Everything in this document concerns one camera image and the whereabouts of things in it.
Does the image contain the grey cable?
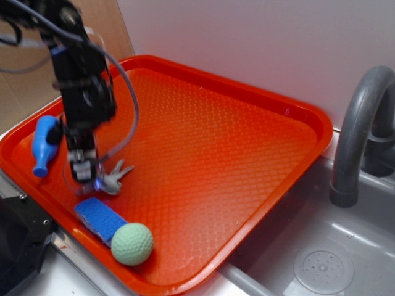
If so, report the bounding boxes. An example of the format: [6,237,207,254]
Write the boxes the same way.
[0,0,140,163]

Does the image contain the silver keys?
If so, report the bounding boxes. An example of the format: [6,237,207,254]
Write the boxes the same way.
[62,158,135,196]

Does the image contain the green golf ball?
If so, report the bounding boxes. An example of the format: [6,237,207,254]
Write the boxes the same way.
[111,223,154,266]

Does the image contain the grey plastic faucet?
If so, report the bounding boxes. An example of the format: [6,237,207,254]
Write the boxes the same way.
[330,65,394,208]

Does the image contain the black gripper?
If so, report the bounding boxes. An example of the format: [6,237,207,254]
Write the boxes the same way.
[46,72,116,183]

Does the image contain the blue plastic bowling pin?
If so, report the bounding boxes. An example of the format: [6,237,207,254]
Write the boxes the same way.
[32,115,62,178]

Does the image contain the blue sponge block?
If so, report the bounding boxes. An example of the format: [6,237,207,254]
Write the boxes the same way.
[75,197,127,247]

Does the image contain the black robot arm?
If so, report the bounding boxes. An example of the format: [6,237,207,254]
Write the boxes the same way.
[1,1,116,183]

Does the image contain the orange plastic tray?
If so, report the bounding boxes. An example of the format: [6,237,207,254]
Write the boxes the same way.
[1,55,333,295]

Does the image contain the grey toy sink basin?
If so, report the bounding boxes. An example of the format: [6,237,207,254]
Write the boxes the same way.
[220,158,394,295]

